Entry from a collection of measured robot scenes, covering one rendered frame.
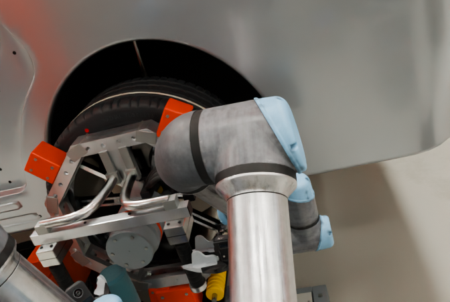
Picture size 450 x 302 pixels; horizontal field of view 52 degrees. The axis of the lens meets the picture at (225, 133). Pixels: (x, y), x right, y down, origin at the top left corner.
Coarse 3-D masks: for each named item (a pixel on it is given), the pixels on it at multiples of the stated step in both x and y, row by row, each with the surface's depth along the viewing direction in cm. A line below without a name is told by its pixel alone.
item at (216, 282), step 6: (210, 276) 151; (216, 276) 150; (222, 276) 151; (210, 282) 148; (216, 282) 147; (222, 282) 148; (210, 288) 145; (216, 288) 145; (222, 288) 147; (210, 294) 146; (216, 294) 146; (222, 294) 146; (216, 300) 144
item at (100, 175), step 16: (96, 160) 162; (80, 176) 147; (96, 176) 162; (80, 192) 148; (96, 192) 160; (176, 192) 142; (80, 208) 147; (112, 208) 164; (208, 208) 168; (208, 224) 146; (96, 240) 150; (192, 240) 156; (208, 240) 148; (160, 256) 154; (176, 256) 152
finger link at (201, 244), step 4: (196, 236) 113; (200, 236) 113; (196, 240) 114; (200, 240) 113; (204, 240) 113; (196, 244) 114; (200, 244) 114; (204, 244) 114; (208, 244) 113; (212, 244) 113; (196, 248) 115; (200, 248) 114; (204, 248) 114; (208, 248) 114; (212, 248) 114; (204, 252) 114; (208, 252) 113; (212, 252) 113
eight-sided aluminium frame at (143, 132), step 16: (128, 128) 126; (144, 128) 122; (80, 144) 125; (96, 144) 124; (112, 144) 124; (128, 144) 123; (64, 160) 127; (80, 160) 128; (64, 176) 130; (64, 192) 132; (48, 208) 135; (64, 208) 140; (80, 240) 146; (80, 256) 142; (96, 256) 144; (128, 272) 146; (144, 272) 149; (160, 272) 148; (176, 272) 144; (144, 288) 146
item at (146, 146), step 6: (144, 144) 160; (132, 150) 161; (138, 150) 161; (144, 150) 161; (150, 150) 161; (144, 156) 162; (150, 156) 162; (144, 162) 163; (150, 162) 163; (156, 186) 167; (162, 192) 168; (180, 198) 169
